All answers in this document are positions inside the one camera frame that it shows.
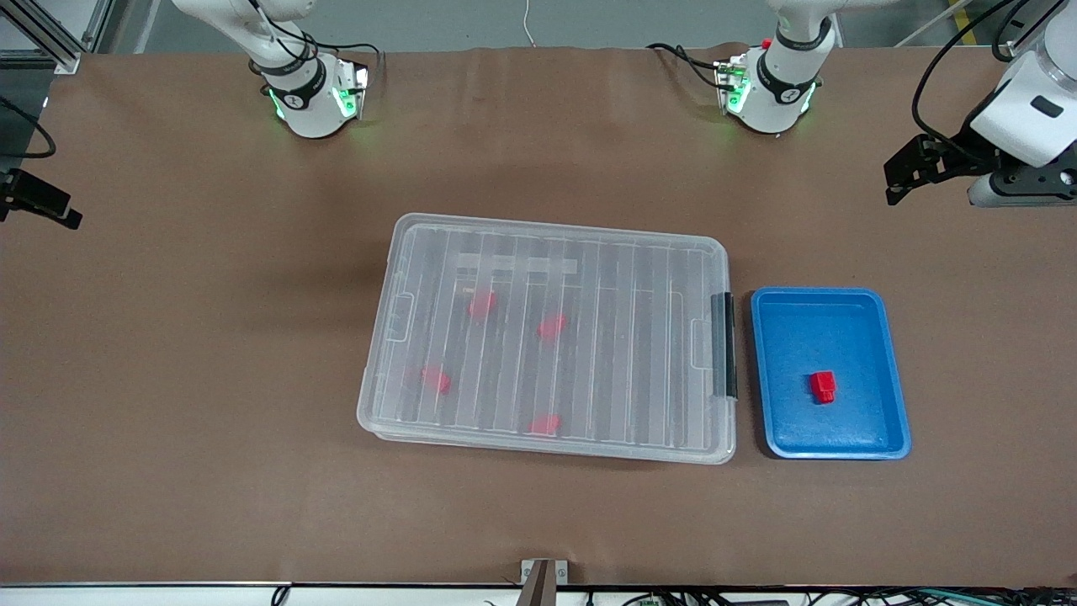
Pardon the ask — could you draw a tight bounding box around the clear plastic box lid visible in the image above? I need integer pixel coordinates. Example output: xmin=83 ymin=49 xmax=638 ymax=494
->
xmin=357 ymin=213 xmax=738 ymax=465

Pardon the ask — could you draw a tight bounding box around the clear plastic storage box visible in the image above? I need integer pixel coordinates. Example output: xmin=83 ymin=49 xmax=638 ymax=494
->
xmin=362 ymin=215 xmax=738 ymax=465

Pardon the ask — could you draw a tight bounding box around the blue plastic tray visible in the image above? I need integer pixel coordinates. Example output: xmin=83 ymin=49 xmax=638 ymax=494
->
xmin=751 ymin=287 xmax=912 ymax=461

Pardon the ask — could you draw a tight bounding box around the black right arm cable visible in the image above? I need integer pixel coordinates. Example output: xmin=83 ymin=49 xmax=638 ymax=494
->
xmin=0 ymin=95 xmax=57 ymax=160

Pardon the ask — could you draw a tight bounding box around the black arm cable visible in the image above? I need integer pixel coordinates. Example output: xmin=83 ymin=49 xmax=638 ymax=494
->
xmin=912 ymin=0 xmax=1044 ymax=162
xmin=0 ymin=95 xmax=57 ymax=160

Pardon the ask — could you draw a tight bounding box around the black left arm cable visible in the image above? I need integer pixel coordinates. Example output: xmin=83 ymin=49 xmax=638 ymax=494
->
xmin=912 ymin=0 xmax=1044 ymax=162

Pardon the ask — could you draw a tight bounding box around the aluminium frame profile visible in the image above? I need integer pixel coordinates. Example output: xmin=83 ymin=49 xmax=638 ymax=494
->
xmin=0 ymin=0 xmax=114 ymax=73

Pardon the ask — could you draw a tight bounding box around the black box latch handle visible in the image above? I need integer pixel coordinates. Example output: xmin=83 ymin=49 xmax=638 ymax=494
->
xmin=710 ymin=291 xmax=739 ymax=400

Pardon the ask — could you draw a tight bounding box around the black left base cable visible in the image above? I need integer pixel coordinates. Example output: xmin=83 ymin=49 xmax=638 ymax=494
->
xmin=646 ymin=42 xmax=726 ymax=90

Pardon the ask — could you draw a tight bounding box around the black base cable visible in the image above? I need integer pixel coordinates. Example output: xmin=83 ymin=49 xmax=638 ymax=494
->
xmin=646 ymin=42 xmax=726 ymax=90
xmin=251 ymin=0 xmax=385 ymax=85

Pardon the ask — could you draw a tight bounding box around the black right base cable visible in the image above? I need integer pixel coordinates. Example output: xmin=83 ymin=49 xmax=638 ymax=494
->
xmin=251 ymin=0 xmax=385 ymax=85

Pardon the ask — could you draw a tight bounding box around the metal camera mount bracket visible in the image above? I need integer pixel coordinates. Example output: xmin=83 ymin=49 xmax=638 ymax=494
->
xmin=519 ymin=559 xmax=570 ymax=606

